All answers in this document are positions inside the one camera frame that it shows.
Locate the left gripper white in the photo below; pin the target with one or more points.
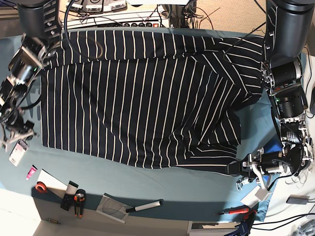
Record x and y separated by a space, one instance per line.
253 162

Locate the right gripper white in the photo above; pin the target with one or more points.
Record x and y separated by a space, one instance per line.
12 133

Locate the navy white striped t-shirt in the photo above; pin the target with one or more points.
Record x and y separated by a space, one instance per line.
150 99

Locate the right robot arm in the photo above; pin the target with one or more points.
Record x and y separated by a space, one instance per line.
42 35

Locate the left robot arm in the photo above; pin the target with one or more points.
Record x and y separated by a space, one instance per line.
287 26

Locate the white small booklet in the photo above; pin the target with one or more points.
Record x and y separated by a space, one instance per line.
250 200

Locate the white packaged card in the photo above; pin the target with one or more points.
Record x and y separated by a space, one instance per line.
18 152

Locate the red black screwdriver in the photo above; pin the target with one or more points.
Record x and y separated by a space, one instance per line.
236 211

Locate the silver carabiner pulley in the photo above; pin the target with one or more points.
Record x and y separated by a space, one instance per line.
243 181

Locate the grey flat device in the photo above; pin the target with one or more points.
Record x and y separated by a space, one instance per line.
297 200

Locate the pink tube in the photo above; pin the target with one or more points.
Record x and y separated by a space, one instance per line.
32 170

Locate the orange tape roll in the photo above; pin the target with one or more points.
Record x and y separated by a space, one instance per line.
41 187

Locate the white paper sheet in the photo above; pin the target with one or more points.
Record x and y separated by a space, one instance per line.
51 182

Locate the black perforated plate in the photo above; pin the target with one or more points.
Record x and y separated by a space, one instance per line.
69 195

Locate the orange black pliers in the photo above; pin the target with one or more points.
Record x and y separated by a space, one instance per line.
79 201

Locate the teal table cloth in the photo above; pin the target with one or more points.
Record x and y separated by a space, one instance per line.
184 190

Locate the black power strip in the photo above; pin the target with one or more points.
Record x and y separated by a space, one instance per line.
134 24

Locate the white cable ties bundle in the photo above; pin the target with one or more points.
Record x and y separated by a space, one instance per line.
297 181

